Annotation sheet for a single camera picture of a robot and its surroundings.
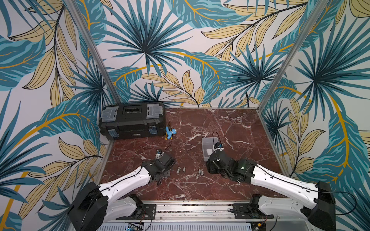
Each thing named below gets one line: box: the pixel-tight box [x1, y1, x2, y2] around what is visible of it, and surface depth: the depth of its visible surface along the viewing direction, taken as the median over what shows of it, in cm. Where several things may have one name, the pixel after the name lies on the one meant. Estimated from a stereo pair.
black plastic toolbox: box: [98, 102, 166, 141], surface depth 93 cm
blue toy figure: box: [165, 126, 177, 141], surface depth 102 cm
